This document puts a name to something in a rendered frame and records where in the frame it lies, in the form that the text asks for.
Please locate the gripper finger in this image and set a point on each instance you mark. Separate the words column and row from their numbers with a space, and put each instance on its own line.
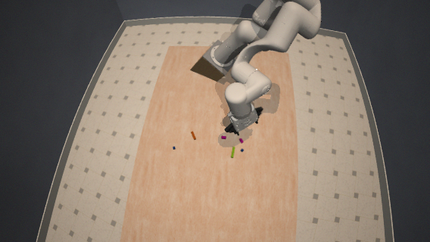
column 259, row 110
column 230, row 129

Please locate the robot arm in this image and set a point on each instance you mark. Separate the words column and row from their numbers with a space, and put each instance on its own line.
column 276, row 24

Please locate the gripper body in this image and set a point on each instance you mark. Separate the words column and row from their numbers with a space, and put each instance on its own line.
column 240, row 124

